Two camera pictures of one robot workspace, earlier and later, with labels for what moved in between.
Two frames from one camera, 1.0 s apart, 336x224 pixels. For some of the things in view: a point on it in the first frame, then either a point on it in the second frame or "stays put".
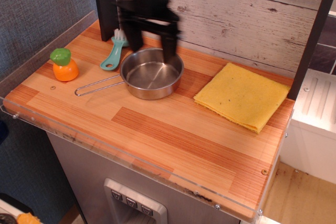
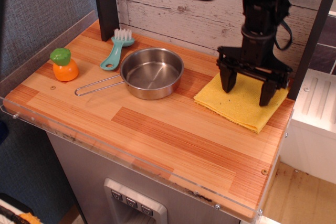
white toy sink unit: (310, 144) stays put
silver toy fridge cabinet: (108, 190) stays put
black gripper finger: (169, 44) → (268, 88)
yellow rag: (247, 96) stays put
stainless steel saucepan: (147, 74) stays put
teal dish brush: (120, 41) stays put
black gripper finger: (134, 35) → (229, 75)
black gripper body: (148, 12) → (255, 57)
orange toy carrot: (64, 68) stays put
